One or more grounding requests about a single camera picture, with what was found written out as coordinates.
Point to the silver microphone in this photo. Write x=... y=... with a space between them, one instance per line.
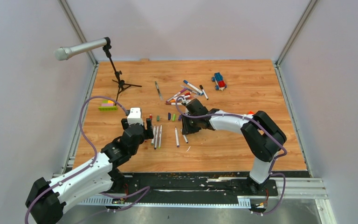
x=65 y=53

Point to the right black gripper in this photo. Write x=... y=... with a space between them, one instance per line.
x=187 y=129

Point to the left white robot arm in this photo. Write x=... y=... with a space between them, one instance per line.
x=49 y=200

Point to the brown capped white marker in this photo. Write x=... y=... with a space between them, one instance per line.
x=172 y=103

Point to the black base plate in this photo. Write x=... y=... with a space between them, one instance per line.
x=193 y=187

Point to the blue capped white marker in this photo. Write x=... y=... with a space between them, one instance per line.
x=193 y=87

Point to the light green white marker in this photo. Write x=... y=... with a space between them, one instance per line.
x=160 y=137

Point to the dark blue capped marker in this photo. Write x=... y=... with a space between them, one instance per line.
x=185 y=138

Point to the blue red toy brick car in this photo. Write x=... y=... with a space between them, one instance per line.
x=220 y=84

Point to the red capped white marker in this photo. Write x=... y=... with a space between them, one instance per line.
x=186 y=94

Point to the silver grey pen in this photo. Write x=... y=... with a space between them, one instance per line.
x=158 y=91

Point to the black microphone tripod stand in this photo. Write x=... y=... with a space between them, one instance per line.
x=122 y=85

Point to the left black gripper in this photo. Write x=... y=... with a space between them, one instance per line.
x=148 y=133

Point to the green pink toy brick stack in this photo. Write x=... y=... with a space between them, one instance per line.
x=107 y=105

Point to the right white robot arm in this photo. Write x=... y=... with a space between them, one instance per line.
x=264 y=138

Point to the grey capped marker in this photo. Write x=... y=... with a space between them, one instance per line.
x=190 y=90

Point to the orange capped white marker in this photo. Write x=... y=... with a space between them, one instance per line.
x=180 y=98

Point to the black capped white marker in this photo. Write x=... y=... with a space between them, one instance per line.
x=204 y=92

